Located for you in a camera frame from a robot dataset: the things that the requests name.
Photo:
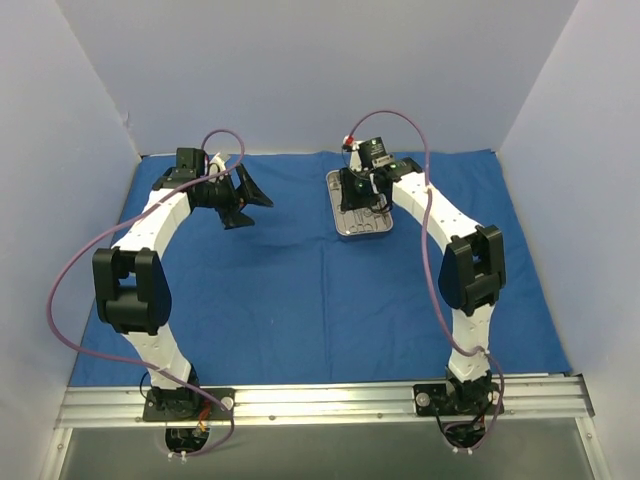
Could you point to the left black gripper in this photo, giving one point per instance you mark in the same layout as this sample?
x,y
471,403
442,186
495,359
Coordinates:
x,y
235,198

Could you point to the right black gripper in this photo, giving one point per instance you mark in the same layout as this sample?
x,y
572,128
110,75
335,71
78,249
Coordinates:
x,y
355,192

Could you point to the stainless steel instrument tray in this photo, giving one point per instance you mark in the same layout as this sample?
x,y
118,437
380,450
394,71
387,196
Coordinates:
x,y
358,223

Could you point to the blue surgical drape cloth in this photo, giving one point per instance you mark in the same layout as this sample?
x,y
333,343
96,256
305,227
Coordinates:
x,y
289,301

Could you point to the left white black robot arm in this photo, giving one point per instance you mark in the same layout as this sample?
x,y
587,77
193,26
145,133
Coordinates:
x,y
132,292

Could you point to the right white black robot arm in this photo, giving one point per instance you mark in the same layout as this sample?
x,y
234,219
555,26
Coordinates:
x,y
472,273

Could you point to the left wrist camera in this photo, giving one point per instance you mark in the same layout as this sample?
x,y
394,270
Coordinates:
x,y
217,164

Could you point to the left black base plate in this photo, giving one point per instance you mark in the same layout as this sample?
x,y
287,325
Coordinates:
x,y
183,404

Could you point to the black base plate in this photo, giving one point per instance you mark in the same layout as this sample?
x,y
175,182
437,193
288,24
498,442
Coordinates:
x,y
448,399
183,404

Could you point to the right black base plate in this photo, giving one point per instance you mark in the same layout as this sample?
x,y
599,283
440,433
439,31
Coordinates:
x,y
448,399

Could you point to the aluminium front rail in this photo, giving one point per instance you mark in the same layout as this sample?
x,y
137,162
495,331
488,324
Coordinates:
x,y
525,398

